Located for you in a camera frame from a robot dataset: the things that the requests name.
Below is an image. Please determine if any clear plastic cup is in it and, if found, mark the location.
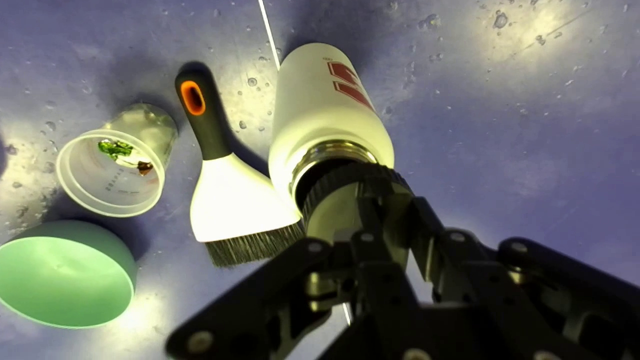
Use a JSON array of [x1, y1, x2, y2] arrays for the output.
[[54, 103, 180, 221]]

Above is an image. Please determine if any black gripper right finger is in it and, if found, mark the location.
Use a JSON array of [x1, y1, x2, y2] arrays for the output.
[[406, 196, 640, 360]]

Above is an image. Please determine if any black bottle lid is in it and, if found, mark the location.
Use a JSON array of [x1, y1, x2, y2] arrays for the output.
[[293, 159, 416, 247]]

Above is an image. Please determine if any green bowl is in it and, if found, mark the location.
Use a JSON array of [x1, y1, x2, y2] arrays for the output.
[[0, 219, 137, 330]]

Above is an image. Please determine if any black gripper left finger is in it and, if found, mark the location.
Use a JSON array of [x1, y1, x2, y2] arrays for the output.
[[164, 179, 416, 360]]

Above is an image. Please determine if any white bottle red logo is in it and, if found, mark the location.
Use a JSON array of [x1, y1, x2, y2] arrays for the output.
[[265, 41, 396, 208]]

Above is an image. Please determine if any white brush black handle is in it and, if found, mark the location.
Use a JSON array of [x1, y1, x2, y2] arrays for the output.
[[173, 61, 308, 268]]

